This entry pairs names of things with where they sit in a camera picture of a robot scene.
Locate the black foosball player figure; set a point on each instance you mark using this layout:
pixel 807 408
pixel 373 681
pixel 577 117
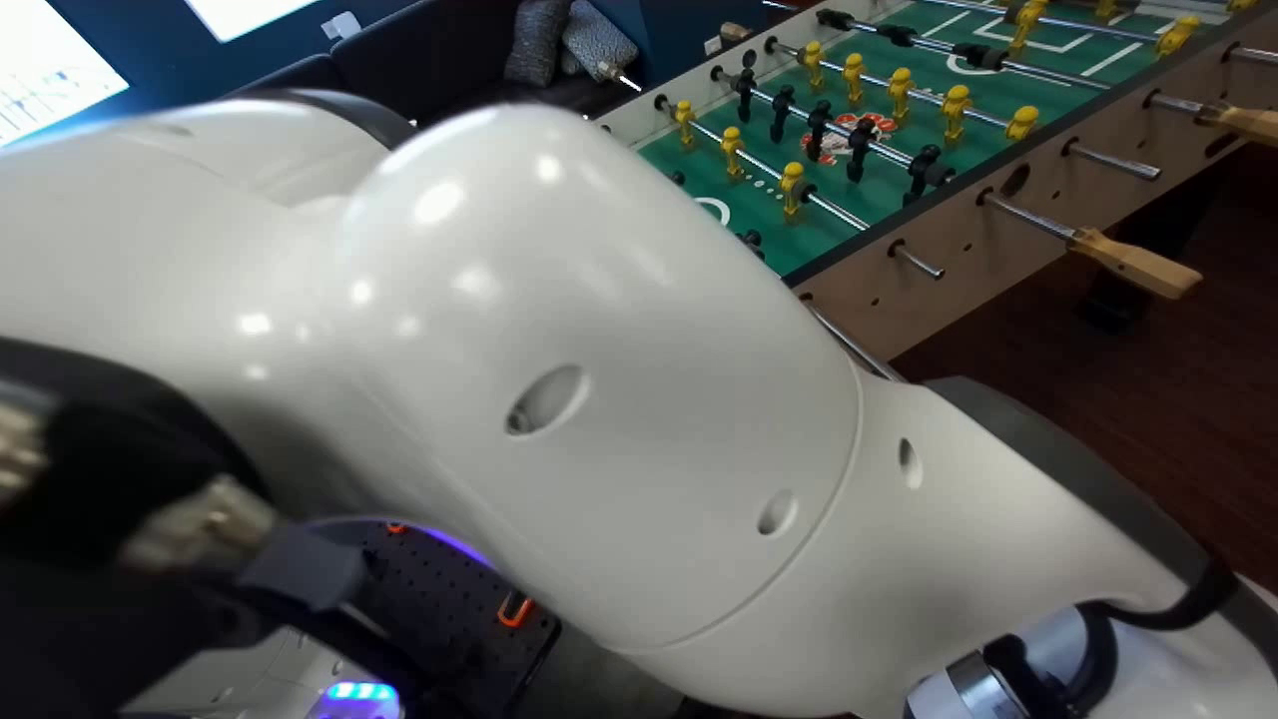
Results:
pixel 820 129
pixel 866 145
pixel 842 21
pixel 751 240
pixel 900 33
pixel 786 113
pixel 746 85
pixel 928 175
pixel 984 59

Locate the black perforated mounting board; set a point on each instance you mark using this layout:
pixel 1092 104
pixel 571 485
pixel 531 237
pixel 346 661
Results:
pixel 440 601

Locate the black clamp with orange tip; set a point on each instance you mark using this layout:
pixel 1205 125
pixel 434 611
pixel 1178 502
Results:
pixel 515 611

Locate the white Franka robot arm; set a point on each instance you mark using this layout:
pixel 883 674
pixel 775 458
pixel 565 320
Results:
pixel 602 400

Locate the light grey pillow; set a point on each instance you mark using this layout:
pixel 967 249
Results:
pixel 597 39

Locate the small white wall paper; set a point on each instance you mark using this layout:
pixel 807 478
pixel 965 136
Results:
pixel 340 21

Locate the dark grey pillow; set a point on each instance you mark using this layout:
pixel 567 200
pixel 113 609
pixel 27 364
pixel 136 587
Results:
pixel 531 33

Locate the white wall panel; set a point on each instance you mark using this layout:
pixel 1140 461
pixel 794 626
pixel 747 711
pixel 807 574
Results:
pixel 247 12

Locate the black leather sofa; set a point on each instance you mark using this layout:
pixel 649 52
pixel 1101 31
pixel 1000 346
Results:
pixel 440 52

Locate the yellow foosball player figure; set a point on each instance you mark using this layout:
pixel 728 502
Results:
pixel 732 148
pixel 904 96
pixel 1103 11
pixel 1028 21
pixel 1024 125
pixel 1248 7
pixel 686 123
pixel 959 117
pixel 818 60
pixel 795 189
pixel 1178 39
pixel 855 81

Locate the foosball table with green field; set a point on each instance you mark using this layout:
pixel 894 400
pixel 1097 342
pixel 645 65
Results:
pixel 984 254

